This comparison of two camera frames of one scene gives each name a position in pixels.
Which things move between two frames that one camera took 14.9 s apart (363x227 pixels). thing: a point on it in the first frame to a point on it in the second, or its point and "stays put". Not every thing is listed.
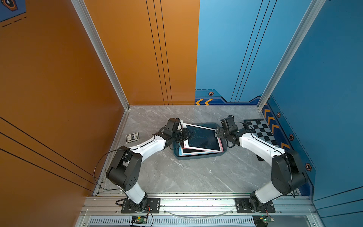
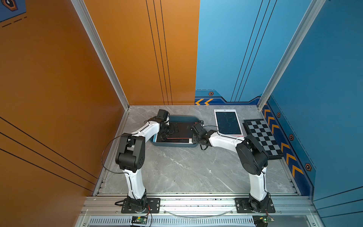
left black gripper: [185, 134] to [172, 131]
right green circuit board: [262, 221] stays put
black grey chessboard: [260, 128] stays put
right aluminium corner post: [314, 10] stays put
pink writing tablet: [203, 138] to [228, 122]
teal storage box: [176, 146] to [177, 118]
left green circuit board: [142, 220] stays put
